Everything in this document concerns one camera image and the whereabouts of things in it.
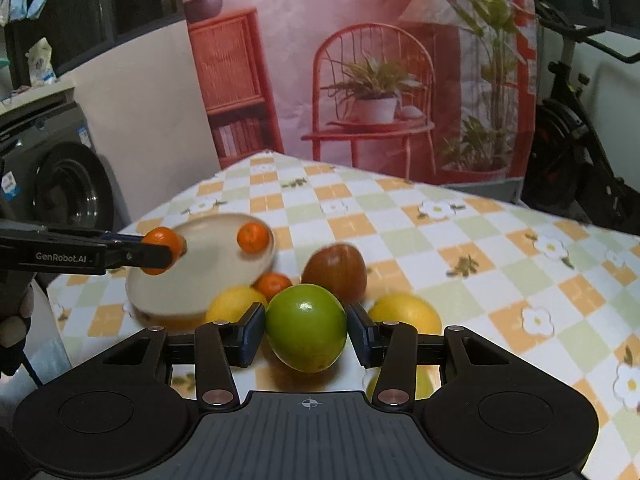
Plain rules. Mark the white detergent bag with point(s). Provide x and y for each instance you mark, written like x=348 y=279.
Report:
x=41 y=65

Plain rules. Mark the green apple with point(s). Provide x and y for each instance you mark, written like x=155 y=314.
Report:
x=306 y=327
x=424 y=385

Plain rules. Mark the hanging light blue cloth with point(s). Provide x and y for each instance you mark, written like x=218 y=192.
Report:
x=22 y=7

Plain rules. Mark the person's left hand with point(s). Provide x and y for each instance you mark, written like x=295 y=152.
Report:
x=12 y=330

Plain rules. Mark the checkered floral tablecloth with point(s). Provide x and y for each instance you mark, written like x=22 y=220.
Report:
x=450 y=260

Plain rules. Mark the black exercise bike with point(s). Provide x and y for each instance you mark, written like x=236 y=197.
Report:
x=565 y=160

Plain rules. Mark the printed pink backdrop cloth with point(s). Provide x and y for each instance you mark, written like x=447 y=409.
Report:
x=300 y=35

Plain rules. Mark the red apple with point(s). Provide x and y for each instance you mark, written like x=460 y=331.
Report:
x=335 y=267

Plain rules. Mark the small orange mandarin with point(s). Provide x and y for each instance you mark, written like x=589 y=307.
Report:
x=160 y=237
x=274 y=284
x=253 y=237

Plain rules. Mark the beige round plate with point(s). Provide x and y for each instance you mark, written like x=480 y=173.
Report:
x=210 y=260

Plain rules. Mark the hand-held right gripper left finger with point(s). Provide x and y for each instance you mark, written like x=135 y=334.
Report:
x=254 y=332

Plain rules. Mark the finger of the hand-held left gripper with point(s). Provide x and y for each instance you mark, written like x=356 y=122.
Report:
x=135 y=257
x=125 y=238

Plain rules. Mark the yellow lemon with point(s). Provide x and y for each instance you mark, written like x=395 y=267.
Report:
x=407 y=312
x=230 y=305

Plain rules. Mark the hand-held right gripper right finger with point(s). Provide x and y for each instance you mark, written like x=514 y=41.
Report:
x=361 y=337

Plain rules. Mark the grey washing machine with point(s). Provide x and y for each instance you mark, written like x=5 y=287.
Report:
x=75 y=195

